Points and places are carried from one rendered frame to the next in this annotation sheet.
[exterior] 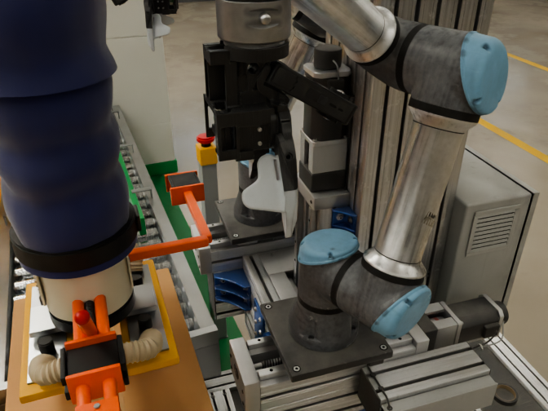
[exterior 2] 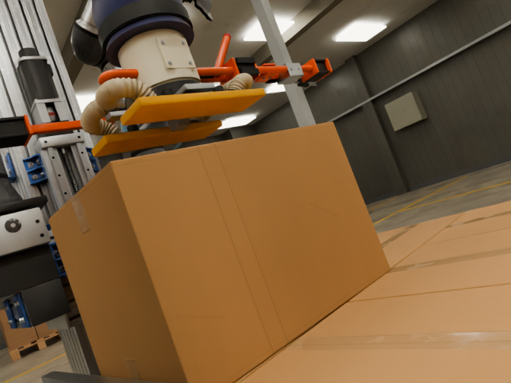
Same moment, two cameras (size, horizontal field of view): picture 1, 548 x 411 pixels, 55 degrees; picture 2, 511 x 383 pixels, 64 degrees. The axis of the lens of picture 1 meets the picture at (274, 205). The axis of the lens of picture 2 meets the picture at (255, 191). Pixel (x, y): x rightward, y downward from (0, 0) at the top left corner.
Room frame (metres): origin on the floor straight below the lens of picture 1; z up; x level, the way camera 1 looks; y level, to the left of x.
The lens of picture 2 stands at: (1.11, 1.32, 0.78)
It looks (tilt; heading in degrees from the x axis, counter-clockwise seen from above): 3 degrees up; 248
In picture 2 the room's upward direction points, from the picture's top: 20 degrees counter-clockwise
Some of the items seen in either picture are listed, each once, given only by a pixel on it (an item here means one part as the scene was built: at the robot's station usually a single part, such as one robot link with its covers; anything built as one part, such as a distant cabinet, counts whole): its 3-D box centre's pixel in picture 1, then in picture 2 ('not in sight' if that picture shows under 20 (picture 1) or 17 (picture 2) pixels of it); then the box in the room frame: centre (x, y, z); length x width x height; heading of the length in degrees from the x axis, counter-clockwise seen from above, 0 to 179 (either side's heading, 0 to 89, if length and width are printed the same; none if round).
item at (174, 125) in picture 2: not in sight; (177, 118); (0.85, 0.38, 1.07); 0.04 x 0.04 x 0.05; 20
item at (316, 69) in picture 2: not in sight; (315, 70); (0.28, 0.18, 1.18); 0.08 x 0.07 x 0.05; 20
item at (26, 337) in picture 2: not in sight; (31, 324); (2.54, -7.02, 0.41); 1.36 x 0.97 x 0.82; 109
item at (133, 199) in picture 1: (123, 152); not in sight; (2.69, 0.83, 0.60); 1.60 x 0.11 x 0.09; 22
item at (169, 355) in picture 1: (141, 305); (160, 131); (0.88, 0.29, 1.08); 0.34 x 0.10 x 0.05; 20
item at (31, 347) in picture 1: (47, 325); (196, 99); (0.82, 0.47, 1.08); 0.34 x 0.10 x 0.05; 20
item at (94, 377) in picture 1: (95, 366); (238, 74); (0.61, 0.29, 1.18); 0.10 x 0.08 x 0.06; 110
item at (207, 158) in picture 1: (213, 250); not in sight; (1.90, 0.26, 0.50); 0.07 x 0.07 x 1.00; 22
